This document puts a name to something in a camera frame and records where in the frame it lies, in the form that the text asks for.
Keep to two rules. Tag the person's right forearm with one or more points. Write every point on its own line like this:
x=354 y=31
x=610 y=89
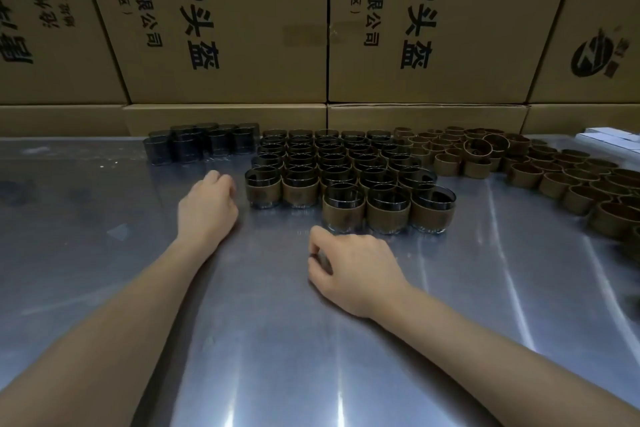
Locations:
x=500 y=366

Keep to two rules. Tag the stack of printed cardboard boxes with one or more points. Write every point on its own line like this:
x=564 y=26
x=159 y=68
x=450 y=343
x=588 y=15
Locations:
x=280 y=26

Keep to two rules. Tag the person's left hand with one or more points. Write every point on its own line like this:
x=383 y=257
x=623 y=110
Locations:
x=205 y=214

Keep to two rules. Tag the person's right thumb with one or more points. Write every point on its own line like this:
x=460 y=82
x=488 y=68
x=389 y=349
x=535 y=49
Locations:
x=327 y=239

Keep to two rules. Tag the pile of empty brown sleeves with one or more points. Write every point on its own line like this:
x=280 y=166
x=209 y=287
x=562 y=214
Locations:
x=555 y=171

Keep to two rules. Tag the person's left fingers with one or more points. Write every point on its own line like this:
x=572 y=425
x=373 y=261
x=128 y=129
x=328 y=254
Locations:
x=221 y=181

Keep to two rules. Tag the person's left forearm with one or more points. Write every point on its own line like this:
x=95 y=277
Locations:
x=100 y=336

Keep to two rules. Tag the group of brown-sleeved glass cups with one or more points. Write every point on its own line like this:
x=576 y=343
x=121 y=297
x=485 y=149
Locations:
x=345 y=176

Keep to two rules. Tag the white flat carton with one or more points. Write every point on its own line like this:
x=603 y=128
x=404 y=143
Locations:
x=612 y=137

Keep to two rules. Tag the group of bare dark glass cups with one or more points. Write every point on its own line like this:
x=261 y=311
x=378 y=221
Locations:
x=190 y=144

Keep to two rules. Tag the person's right hand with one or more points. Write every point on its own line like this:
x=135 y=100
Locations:
x=360 y=274

